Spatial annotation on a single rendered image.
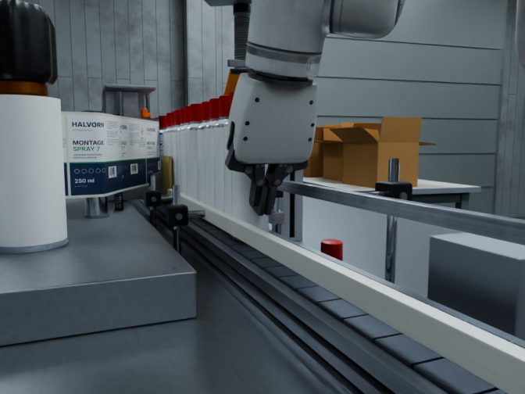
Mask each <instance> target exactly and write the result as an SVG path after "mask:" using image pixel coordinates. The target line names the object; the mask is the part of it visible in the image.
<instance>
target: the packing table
mask: <svg viewBox="0 0 525 394"><path fill-rule="evenodd" d="M303 183H306V184H314V185H319V186H324V187H329V188H338V189H343V190H348V191H353V192H367V191H375V188H367V187H361V186H355V185H350V184H343V181H335V180H330V179H325V178H322V177H303ZM470 192H481V187H478V186H472V185H464V184H453V183H445V182H439V181H426V180H420V179H418V183H417V187H413V188H412V201H414V202H422V203H427V204H431V203H450V202H455V208H456V209H461V210H469V199H470Z"/></svg>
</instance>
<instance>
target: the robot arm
mask: <svg viewBox="0 0 525 394"><path fill-rule="evenodd" d="M404 4H405V0H252V7H251V15H250V22H249V29H248V42H247V48H246V55H245V65H246V66H247V67H249V68H251V69H249V70H248V72H247V73H241V74H240V77H239V79H238V81H237V86H236V88H235V92H234V97H233V101H232V104H231V108H230V115H229V119H228V124H227V133H226V140H225V146H226V148H227V150H228V151H229V152H228V154H227V158H226V160H225V165H226V166H227V168H228V169H229V170H233V171H237V172H240V173H245V174H246V175H247V176H248V177H249V178H250V179H251V180H252V183H251V188H250V195H249V205H250V206H251V207H252V208H253V209H254V211H255V212H256V213H257V215H258V216H262V215H263V214H266V215H271V211H272V206H274V204H275V200H276V194H277V187H279V186H281V185H282V182H283V179H285V178H286V177H287V176H288V175H289V174H290V173H291V172H292V171H297V170H303V169H305V168H306V167H307V166H308V159H309V157H310V155H311V152H312V149H313V142H314V137H315V132H316V117H317V83H316V82H314V81H313V79H312V77H316V76H318V74H319V69H320V61H321V57H322V52H323V44H324V40H325V37H326V36H327V35H328V34H338V35H343V36H347V37H352V38H362V39H378V38H383V37H385V36H387V35H388V34H390V33H391V32H392V31H393V29H394V28H395V25H396V23H397V22H398V20H399V18H400V15H401V12H402V8H403V5H404ZM515 46H516V54H517V56H518V59H519V61H520V63H521V65H522V66H523V68H524V69H525V0H517V4H516V28H515ZM231 133H232V134H231ZM265 164H269V165H268V167H267V170H266V176H265Z"/></svg>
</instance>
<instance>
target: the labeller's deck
mask: <svg viewBox="0 0 525 394"><path fill-rule="evenodd" d="M114 206H115V205H114V200H113V201H109V200H108V213H110V217H106V218H100V219H87V218H84V214H85V213H86V210H85V198H75V199H66V226H67V237H68V242H67V243H66V244H65V245H63V246H61V247H58V248H56V249H50V250H45V251H40V252H33V253H0V346H6V345H12V344H17V343H22V342H33V341H38V340H43V339H49V338H59V337H64V336H70V335H80V334H86V333H91V332H97V331H107V330H112V329H117V328H128V327H133V326H138V325H144V324H154V323H159V322H165V321H175V320H180V319H186V318H192V317H197V315H198V297H197V272H196V271H195V270H194V269H193V268H192V266H191V265H190V264H189V263H188V262H187V261H186V260H185V259H184V258H183V257H182V256H181V255H180V254H179V253H178V252H177V251H176V250H175V248H174V247H172V245H171V244H170V243H168V241H167V240H165V238H164V237H163V236H161V234H160V233H159V232H158V231H157V230H156V229H155V228H154V227H153V226H152V225H151V224H150V223H149V222H148V221H147V220H146V219H145V218H144V217H143V216H142V214H141V213H140V212H139V211H138V210H137V209H136V208H135V207H134V206H133V205H132V204H131V203H130V202H129V201H128V200H123V211H114V208H115V207H114Z"/></svg>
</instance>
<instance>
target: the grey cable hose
mask: <svg viewBox="0 0 525 394"><path fill-rule="evenodd" d="M233 15H234V16H235V17H234V24H235V25H234V36H235V38H234V39H235V40H234V41H235V43H234V44H235V45H234V49H235V50H234V51H235V53H234V54H235V55H234V56H235V57H234V58H235V59H238V60H245V55H246V48H247V42H248V29H249V22H250V15H251V6H250V5H249V4H245V3H238V4H235V5H233Z"/></svg>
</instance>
